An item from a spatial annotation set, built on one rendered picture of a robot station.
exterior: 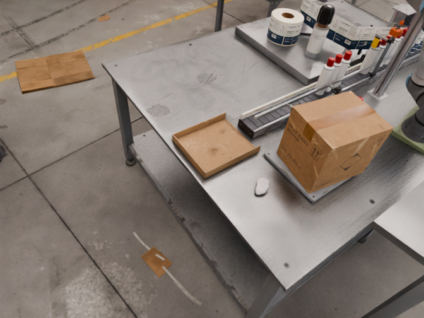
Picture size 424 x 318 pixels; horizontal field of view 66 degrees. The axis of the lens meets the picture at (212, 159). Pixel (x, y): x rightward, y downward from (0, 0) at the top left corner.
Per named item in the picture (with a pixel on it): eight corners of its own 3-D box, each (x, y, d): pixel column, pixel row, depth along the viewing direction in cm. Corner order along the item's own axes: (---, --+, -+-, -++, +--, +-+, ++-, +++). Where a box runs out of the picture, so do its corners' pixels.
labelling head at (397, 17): (383, 42, 216) (404, 2, 196) (400, 51, 209) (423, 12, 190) (370, 47, 210) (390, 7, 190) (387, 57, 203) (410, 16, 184)
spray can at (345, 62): (333, 82, 180) (348, 48, 165) (341, 87, 178) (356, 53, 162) (327, 84, 178) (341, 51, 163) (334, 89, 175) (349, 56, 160)
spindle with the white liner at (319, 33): (311, 50, 202) (328, 0, 179) (322, 57, 197) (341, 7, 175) (301, 53, 198) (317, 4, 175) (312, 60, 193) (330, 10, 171)
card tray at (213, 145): (224, 118, 160) (225, 111, 157) (259, 151, 147) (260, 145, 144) (171, 140, 147) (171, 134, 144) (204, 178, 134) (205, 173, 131)
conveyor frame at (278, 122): (419, 45, 229) (423, 38, 225) (433, 52, 223) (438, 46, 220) (237, 125, 157) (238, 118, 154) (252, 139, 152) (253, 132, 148)
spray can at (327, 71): (317, 89, 175) (331, 54, 159) (325, 94, 172) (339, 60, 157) (311, 91, 172) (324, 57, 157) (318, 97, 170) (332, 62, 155)
